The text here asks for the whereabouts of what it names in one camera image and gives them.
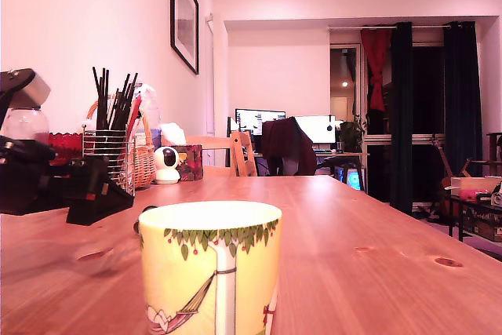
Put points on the red glass goblet bowl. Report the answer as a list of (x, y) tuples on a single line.
[(64, 148)]

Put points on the floral tissue box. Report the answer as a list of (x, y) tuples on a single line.
[(192, 166)]

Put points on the white tissue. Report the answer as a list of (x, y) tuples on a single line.
[(172, 135)]

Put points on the black chopstick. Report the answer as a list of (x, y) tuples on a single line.
[(97, 99), (128, 101), (104, 99)]

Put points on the clear bottle with blue cap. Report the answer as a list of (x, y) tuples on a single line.
[(25, 125)]

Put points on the yellow tree print mug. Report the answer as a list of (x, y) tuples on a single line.
[(176, 292)]

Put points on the wooden chair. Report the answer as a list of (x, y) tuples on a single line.
[(243, 158)]

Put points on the computer monitor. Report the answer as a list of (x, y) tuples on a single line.
[(255, 121), (317, 129)]

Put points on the dark red jacket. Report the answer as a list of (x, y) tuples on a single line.
[(286, 139)]

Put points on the black framed picture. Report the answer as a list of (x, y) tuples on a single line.
[(184, 21)]

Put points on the wooden desk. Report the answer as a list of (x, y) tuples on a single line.
[(345, 154)]

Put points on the computer tower with lit fan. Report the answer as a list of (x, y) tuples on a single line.
[(355, 180)]

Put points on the green potted plant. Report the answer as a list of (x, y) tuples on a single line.
[(351, 135)]

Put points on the red curtain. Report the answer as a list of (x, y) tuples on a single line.
[(376, 56)]

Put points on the dark curtain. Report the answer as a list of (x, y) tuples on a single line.
[(402, 115), (463, 95)]

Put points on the wooden guitar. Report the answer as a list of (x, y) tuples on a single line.
[(447, 184)]

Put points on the black low table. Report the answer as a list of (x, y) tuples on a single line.
[(460, 225)]

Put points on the pink small object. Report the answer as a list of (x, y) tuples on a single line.
[(470, 194)]

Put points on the pale wooden box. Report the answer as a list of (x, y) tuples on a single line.
[(470, 184)]

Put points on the dark board game box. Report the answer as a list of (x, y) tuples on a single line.
[(484, 221)]

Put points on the small white device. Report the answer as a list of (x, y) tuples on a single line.
[(497, 197)]

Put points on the small white round camera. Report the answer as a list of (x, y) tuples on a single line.
[(161, 162)]

